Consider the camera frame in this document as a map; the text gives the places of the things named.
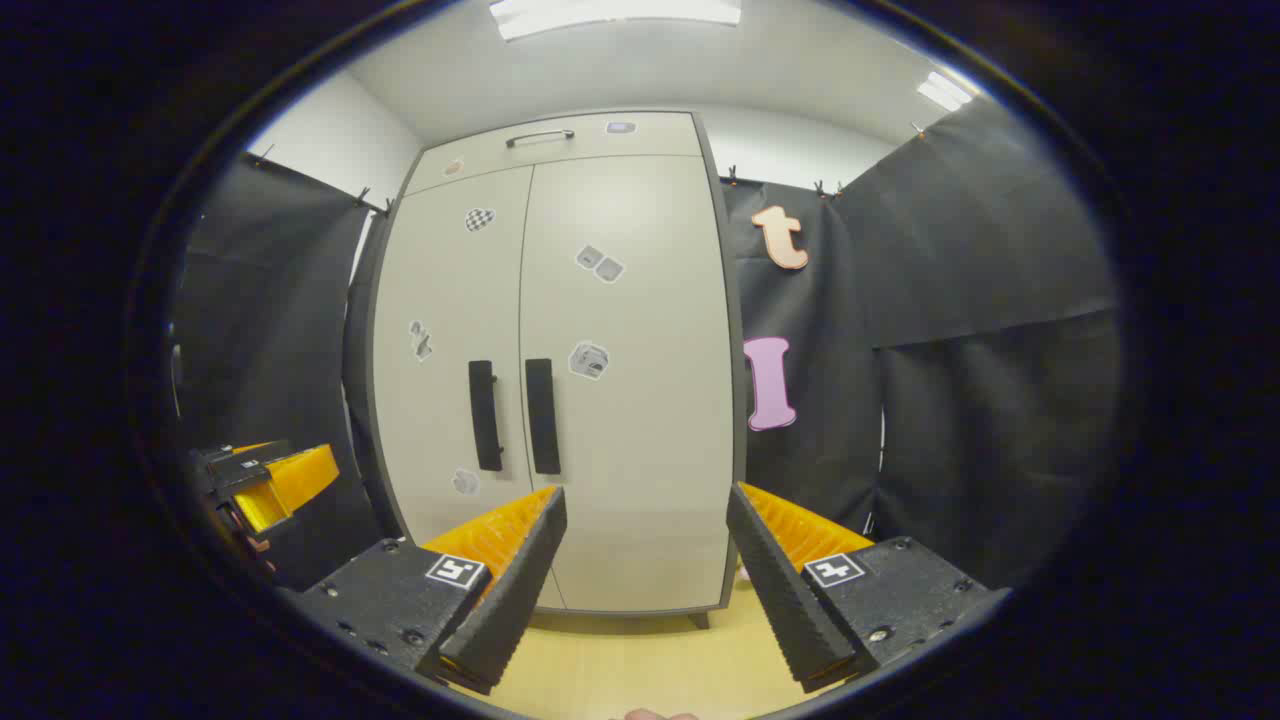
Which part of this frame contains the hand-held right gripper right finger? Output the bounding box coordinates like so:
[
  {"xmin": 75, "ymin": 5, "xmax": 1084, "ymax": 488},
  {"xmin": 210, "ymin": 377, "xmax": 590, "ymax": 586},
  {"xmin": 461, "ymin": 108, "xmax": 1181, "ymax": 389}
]
[{"xmin": 726, "ymin": 482, "xmax": 1013, "ymax": 694}]

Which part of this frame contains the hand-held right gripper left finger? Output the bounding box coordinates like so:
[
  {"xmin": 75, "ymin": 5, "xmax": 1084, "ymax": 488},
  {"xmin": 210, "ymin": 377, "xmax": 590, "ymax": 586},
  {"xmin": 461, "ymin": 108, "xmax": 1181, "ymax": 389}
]
[{"xmin": 283, "ymin": 486, "xmax": 569, "ymax": 696}]

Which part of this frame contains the light grey shoe cabinet door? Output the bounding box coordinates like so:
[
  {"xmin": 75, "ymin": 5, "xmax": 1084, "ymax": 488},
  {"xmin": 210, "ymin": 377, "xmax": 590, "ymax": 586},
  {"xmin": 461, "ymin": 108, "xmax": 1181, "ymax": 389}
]
[
  {"xmin": 370, "ymin": 165, "xmax": 567, "ymax": 613},
  {"xmin": 518, "ymin": 153, "xmax": 741, "ymax": 613}
]

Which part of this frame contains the light grey double-door shoe cabinet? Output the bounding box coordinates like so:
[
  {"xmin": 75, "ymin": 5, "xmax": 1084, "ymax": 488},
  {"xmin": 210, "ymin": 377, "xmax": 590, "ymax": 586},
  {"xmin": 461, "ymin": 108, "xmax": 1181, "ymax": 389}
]
[{"xmin": 365, "ymin": 108, "xmax": 749, "ymax": 631}]

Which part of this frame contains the light grey cabinet flap panel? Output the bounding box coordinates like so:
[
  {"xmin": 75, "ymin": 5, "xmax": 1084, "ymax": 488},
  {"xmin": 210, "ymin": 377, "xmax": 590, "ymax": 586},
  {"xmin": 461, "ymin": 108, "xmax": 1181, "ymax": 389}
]
[{"xmin": 403, "ymin": 110, "xmax": 704, "ymax": 198}]

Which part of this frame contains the black backdrop cloth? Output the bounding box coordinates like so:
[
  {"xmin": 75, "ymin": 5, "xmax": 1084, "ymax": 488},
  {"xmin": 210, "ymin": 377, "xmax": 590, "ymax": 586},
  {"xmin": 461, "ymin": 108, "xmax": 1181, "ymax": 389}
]
[
  {"xmin": 835, "ymin": 95, "xmax": 1126, "ymax": 591},
  {"xmin": 720, "ymin": 180, "xmax": 886, "ymax": 536},
  {"xmin": 170, "ymin": 150, "xmax": 391, "ymax": 591},
  {"xmin": 343, "ymin": 210, "xmax": 403, "ymax": 541}
]

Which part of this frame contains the small ceiling light panel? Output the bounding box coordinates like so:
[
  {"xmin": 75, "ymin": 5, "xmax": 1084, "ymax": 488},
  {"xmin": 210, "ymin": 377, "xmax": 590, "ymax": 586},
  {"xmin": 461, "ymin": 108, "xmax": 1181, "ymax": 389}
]
[{"xmin": 917, "ymin": 70, "xmax": 976, "ymax": 113}]

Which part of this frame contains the large ceiling light panel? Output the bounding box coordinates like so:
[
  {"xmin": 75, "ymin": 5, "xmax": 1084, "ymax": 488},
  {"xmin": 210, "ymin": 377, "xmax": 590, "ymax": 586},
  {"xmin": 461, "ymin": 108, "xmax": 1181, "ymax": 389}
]
[{"xmin": 488, "ymin": 0, "xmax": 743, "ymax": 43}]

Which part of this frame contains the black door handle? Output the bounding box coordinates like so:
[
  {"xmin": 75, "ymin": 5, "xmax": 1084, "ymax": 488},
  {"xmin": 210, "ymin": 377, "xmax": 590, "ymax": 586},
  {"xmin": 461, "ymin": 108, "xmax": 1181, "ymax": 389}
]
[
  {"xmin": 468, "ymin": 360, "xmax": 504, "ymax": 472},
  {"xmin": 525, "ymin": 358, "xmax": 562, "ymax": 475}
]

